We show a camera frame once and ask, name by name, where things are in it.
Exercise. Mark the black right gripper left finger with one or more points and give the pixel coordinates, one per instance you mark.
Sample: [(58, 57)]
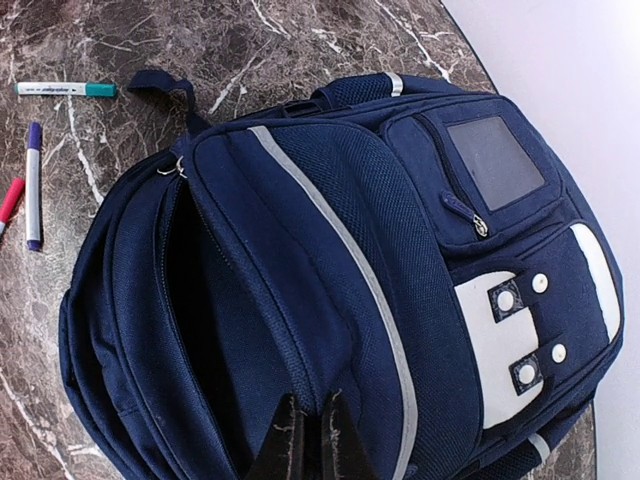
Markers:
[(282, 453)]

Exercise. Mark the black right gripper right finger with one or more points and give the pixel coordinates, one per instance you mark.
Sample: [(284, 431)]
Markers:
[(342, 453)]

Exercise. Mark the navy blue student backpack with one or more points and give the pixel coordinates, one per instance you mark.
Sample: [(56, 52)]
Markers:
[(416, 246)]

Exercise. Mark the red capped white marker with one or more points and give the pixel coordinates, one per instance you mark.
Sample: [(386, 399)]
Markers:
[(10, 201)]

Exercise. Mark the purple capped white marker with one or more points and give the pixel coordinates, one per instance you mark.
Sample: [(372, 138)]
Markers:
[(33, 229)]

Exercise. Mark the teal capped white marker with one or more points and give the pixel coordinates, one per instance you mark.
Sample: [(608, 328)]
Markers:
[(95, 90)]

